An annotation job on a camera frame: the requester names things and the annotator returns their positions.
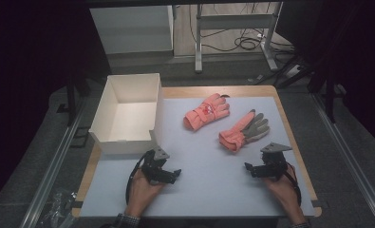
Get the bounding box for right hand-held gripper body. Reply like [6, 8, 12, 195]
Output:
[259, 142, 293, 182]

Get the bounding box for grey metal desk frame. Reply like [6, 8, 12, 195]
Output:
[194, 1, 285, 74]

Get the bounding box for pink glove with red print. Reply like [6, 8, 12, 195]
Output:
[183, 92, 231, 131]

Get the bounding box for black metal stand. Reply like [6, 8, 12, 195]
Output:
[56, 73, 92, 127]
[308, 61, 340, 124]

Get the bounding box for pink glove with grey palm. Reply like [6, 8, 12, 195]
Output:
[218, 109, 271, 153]

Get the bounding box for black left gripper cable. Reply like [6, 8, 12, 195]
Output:
[125, 151, 150, 205]

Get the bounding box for person's right hand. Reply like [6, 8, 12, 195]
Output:
[263, 164, 304, 219]

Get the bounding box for white cabinet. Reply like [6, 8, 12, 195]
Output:
[89, 5, 175, 55]

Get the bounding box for white cardboard box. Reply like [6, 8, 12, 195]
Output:
[88, 73, 164, 156]

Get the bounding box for white power strip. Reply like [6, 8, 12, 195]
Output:
[284, 64, 302, 79]

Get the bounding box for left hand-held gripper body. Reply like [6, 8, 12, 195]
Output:
[140, 145, 171, 185]

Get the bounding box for aluminium rail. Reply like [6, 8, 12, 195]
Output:
[19, 97, 88, 228]
[310, 92, 375, 228]

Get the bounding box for pale blue table mat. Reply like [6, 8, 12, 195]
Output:
[80, 96, 316, 219]

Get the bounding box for person's left hand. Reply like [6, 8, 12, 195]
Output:
[124, 169, 164, 219]

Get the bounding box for clear plastic bag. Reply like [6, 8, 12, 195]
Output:
[36, 189, 79, 228]

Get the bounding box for black floor cables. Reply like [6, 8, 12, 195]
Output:
[188, 2, 296, 54]

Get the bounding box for black red right gripper cable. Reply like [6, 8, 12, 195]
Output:
[285, 161, 303, 207]

